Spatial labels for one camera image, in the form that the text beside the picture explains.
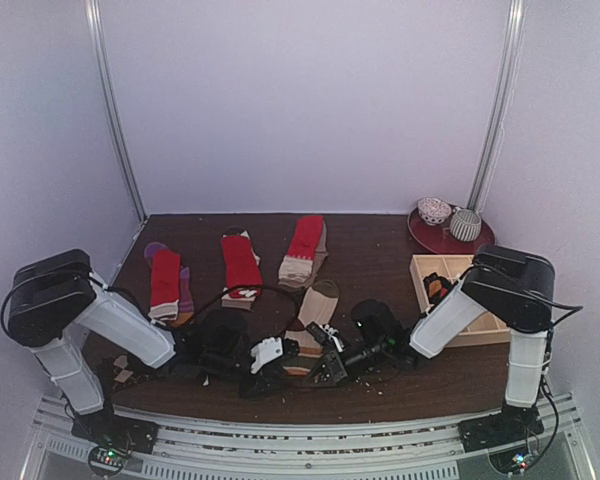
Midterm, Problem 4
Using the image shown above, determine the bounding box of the beige striped maroon sock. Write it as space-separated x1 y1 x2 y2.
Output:
283 280 339 377

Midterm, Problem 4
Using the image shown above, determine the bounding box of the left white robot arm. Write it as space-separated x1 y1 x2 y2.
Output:
0 249 300 444

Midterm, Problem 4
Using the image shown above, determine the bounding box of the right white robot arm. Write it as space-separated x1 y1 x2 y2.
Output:
306 245 556 442

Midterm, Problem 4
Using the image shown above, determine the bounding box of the red sock centre left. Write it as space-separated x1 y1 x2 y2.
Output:
221 227 262 311

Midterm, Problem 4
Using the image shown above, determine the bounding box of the red beige sock centre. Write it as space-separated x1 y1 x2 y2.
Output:
278 215 328 288

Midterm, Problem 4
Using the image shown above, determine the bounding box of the red purple sock far left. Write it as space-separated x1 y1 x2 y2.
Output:
144 242 194 328

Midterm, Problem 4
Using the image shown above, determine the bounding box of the black argyle rolled sock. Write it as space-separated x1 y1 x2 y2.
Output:
423 272 454 305

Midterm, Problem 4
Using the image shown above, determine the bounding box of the wooden compartment box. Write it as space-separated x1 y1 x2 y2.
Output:
410 254 512 349

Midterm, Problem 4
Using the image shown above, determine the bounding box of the red round plate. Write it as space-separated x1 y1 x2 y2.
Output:
407 208 496 255

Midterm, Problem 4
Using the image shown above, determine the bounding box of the white patterned bowl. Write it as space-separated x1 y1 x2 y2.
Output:
417 197 453 226

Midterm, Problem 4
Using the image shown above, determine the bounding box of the grey striped cup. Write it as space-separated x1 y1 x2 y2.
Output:
449 208 482 243

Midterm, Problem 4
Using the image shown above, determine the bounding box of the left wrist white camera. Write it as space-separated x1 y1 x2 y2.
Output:
250 337 284 375

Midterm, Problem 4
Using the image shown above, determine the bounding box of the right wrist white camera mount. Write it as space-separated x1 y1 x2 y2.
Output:
306 322 348 354

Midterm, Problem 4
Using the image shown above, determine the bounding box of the left black cable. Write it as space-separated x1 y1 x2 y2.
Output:
189 284 304 341

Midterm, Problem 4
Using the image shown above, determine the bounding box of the black cable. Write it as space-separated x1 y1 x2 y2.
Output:
527 294 584 471
189 284 304 341

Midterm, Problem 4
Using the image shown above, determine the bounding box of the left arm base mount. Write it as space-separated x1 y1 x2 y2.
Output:
71 409 159 478

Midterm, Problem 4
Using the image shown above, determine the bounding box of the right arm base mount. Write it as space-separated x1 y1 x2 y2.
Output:
458 403 544 476

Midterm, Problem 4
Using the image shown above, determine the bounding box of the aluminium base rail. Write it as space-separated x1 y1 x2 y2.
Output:
16 394 600 479

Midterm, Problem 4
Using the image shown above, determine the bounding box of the right black cable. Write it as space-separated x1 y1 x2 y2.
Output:
527 294 584 471

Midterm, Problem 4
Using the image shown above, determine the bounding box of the right aluminium corner post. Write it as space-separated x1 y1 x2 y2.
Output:
467 0 526 215

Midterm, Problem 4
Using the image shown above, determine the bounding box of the aluminium corner post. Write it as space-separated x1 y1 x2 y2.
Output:
467 0 526 215
84 0 148 224

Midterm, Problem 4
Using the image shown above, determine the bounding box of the left aluminium corner post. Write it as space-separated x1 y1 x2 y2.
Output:
84 0 148 224

